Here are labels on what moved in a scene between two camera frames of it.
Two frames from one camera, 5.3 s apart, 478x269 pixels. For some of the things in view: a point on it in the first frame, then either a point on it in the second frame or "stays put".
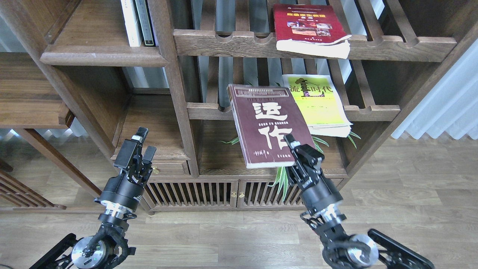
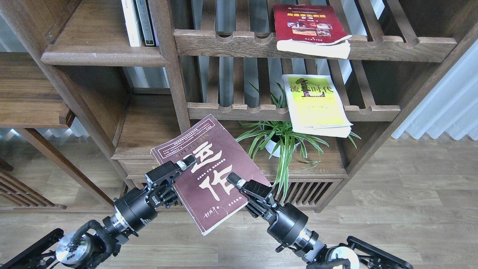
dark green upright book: [144, 21] stays put
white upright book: [132, 22] stays put
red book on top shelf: [314, 30] stays put
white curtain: [451, 107] stays put
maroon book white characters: [263, 115] to [204, 190]
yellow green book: [316, 98] stays put
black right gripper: [321, 195] to [286, 221]
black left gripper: [124, 189] to [136, 207]
